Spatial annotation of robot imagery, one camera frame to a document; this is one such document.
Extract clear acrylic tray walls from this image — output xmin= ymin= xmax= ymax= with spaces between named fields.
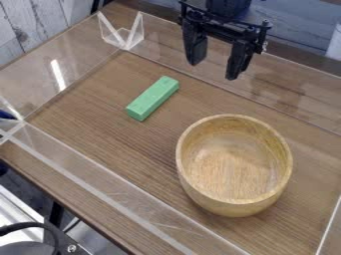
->
xmin=0 ymin=7 xmax=341 ymax=255

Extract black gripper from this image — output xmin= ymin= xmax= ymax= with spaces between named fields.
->
xmin=178 ymin=0 xmax=273 ymax=81

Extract green rectangular block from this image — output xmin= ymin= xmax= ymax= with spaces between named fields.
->
xmin=126 ymin=76 xmax=180 ymax=122

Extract black metal bracket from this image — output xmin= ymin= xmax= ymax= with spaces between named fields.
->
xmin=43 ymin=221 xmax=93 ymax=255

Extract blue object at left edge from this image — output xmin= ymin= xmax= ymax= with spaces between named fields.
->
xmin=0 ymin=110 xmax=18 ymax=120

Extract brown wooden bowl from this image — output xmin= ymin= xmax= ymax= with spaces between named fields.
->
xmin=174 ymin=114 xmax=293 ymax=217

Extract black cable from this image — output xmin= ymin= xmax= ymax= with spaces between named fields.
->
xmin=0 ymin=221 xmax=62 ymax=255

